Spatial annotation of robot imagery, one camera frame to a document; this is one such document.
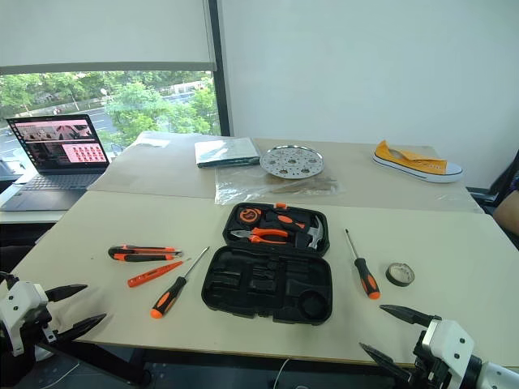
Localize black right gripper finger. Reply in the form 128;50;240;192
380;304;441;327
358;342;418;384

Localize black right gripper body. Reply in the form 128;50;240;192
411;331;451;389

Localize black orange screwdriver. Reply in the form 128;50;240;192
344;229;381;301
150;246;211;320

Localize black orange utility knife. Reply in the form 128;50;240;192
108;244;183;263

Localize yellow canvas shoe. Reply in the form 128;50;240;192
371;139;465;184

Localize white cable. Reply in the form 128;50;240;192
272;357;292;389

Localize black orange claw hammer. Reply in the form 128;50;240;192
263;212;328;250

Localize black electrical tape roll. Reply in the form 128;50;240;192
385;262;416;289

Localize orange handled pliers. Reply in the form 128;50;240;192
229;227;291;246

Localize clear plastic bag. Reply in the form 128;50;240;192
213;165;348;206

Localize black window frame post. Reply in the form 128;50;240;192
207;0;232;137

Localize small orange cutter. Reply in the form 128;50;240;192
127;260;191;289

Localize black orange tape measure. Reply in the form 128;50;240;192
237;205;264;224

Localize round perforated metal plate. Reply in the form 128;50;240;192
259;144;324;180

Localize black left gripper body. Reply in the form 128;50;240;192
22;299;58;345

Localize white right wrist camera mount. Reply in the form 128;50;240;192
420;318;483;389

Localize white roller blind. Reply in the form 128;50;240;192
0;0;218;76

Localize open black laptop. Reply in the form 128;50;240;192
0;113;111;212

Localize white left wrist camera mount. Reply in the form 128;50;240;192
0;280;50;357

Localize black tool case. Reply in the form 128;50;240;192
200;202;334;325

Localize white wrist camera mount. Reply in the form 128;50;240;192
0;280;50;357
420;318;483;389

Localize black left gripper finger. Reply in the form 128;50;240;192
51;312;108;341
43;284;88;303

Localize plastic wrapped flat packet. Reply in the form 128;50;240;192
194;137;262;169

